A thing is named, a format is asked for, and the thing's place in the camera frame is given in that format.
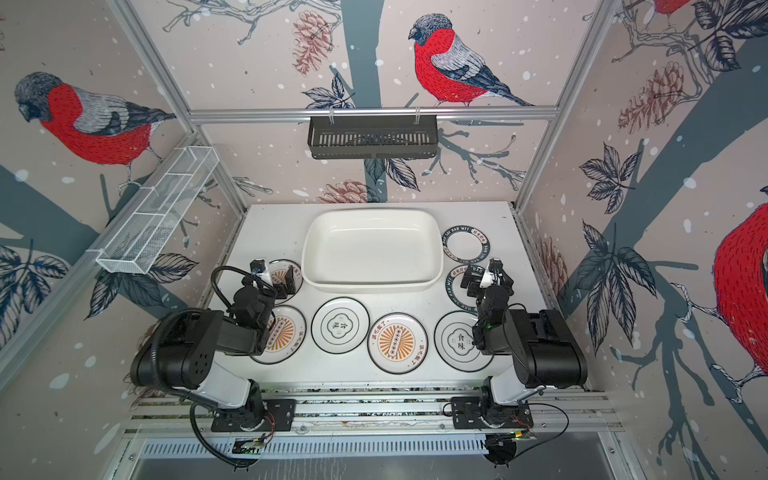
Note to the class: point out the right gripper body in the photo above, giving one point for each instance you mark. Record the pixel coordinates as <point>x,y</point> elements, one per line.
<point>475,290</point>

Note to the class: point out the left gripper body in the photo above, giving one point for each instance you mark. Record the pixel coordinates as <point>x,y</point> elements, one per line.
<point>280,293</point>

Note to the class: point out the green rim plate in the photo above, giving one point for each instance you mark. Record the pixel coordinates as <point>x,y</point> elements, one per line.
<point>465,244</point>
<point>456,292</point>

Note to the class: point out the white clover plate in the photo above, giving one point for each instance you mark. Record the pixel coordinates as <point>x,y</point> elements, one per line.
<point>340,325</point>
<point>454,342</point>

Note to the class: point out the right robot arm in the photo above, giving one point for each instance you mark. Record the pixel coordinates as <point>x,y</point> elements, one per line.
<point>544,351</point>

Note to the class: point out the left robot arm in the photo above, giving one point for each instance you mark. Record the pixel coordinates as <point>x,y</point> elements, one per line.
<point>177,359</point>

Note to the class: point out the white plastic bin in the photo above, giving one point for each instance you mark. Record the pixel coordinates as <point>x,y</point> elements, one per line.
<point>373,250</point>

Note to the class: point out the orange sunburst plate upper left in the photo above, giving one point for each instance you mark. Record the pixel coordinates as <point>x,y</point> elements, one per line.
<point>283,298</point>

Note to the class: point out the orange sunburst plate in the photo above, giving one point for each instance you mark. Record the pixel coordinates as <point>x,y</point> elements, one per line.
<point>283,298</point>
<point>397,343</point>
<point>287,332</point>

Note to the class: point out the orange sunburst plate lower left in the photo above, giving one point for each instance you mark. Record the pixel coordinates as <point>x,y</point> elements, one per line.
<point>287,332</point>

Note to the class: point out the orange sunburst plate centre right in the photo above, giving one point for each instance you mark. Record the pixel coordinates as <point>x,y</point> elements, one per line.
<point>397,343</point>

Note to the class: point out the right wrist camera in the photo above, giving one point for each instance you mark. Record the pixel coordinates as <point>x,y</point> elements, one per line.
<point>493,274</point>

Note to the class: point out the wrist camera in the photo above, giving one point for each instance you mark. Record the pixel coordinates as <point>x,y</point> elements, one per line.
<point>493,274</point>
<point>258,267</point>

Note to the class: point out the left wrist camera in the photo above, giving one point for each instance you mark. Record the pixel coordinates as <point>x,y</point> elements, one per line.
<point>258,267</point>

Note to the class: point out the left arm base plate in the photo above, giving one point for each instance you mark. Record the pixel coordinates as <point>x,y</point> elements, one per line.
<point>272,415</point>

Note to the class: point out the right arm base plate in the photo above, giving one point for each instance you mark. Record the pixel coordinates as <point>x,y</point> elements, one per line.
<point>475,413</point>

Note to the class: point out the black hanging wire basket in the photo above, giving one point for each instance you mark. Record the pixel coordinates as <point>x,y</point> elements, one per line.
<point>373,137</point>

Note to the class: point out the horizontal aluminium rail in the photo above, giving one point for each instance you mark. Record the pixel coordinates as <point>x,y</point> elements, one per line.
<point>204,117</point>

